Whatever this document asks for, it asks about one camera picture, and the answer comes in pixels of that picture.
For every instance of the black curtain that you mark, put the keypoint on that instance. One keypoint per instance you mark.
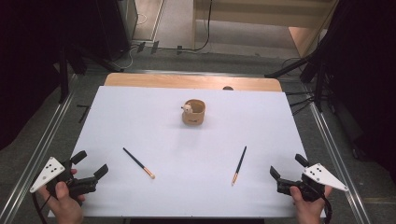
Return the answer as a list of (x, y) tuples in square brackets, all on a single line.
[(25, 62), (367, 77)]

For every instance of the wooden table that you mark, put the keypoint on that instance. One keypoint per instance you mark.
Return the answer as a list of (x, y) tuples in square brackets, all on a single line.
[(155, 80)]

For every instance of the person's left hand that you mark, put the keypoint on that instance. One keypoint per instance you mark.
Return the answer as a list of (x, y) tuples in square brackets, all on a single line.
[(67, 208)]

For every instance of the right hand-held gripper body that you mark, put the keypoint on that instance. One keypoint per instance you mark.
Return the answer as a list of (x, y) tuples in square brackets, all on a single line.
[(320, 175)]

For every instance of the tan pen holder with bear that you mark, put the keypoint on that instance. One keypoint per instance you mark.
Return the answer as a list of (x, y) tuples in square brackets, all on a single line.
[(194, 118)]

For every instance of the black cabinet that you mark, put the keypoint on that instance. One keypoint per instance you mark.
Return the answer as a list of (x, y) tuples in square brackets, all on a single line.
[(112, 28)]

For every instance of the metal floor rail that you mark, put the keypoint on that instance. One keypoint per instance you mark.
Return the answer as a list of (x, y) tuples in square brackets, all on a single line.
[(332, 149), (46, 141)]

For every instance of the dark blue pencil orange end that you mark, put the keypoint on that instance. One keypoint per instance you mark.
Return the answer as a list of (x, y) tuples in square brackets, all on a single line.
[(138, 162)]

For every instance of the light wooden shelf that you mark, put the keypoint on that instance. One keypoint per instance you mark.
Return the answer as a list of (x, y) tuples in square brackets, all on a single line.
[(264, 12)]

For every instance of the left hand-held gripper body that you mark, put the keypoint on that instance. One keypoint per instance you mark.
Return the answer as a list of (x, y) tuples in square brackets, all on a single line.
[(49, 172)]

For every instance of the dark blue pencil striped end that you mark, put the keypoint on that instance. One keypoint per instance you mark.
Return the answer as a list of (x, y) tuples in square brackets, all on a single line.
[(239, 165)]

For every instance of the person's right hand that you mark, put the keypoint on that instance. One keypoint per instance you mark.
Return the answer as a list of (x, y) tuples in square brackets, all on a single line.
[(309, 211)]

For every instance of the black metal stand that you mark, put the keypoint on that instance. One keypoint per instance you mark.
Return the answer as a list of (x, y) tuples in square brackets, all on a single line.
[(319, 87), (63, 81)]

